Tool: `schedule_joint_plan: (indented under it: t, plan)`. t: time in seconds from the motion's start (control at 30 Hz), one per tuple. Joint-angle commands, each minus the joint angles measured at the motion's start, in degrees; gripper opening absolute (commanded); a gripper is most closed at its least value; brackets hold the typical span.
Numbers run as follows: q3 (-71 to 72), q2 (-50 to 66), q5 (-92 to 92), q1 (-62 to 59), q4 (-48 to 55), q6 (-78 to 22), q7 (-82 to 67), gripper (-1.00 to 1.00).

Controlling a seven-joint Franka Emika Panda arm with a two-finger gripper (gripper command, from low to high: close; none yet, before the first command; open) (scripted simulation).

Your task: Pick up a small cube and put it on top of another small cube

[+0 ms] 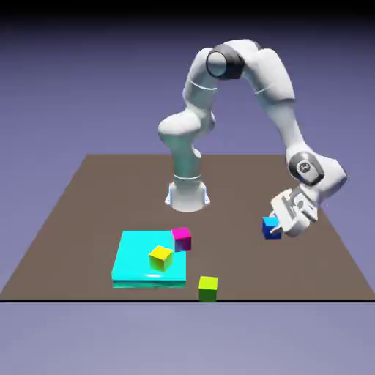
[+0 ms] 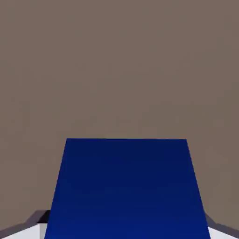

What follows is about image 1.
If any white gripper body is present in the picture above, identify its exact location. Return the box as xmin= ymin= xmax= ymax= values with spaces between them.
xmin=270 ymin=189 xmax=319 ymax=238

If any small blue cube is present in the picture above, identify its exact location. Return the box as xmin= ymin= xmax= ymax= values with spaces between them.
xmin=261 ymin=216 xmax=283 ymax=240

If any small green cube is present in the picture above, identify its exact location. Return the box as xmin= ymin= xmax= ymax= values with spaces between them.
xmin=198 ymin=275 xmax=219 ymax=302

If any small magenta cube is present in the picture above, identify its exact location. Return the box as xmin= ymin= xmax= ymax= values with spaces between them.
xmin=171 ymin=226 xmax=193 ymax=253

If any small yellow cube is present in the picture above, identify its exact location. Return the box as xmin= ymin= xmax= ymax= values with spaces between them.
xmin=149 ymin=245 xmax=174 ymax=273

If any large cyan box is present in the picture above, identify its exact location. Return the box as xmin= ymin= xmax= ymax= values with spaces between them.
xmin=111 ymin=230 xmax=188 ymax=289

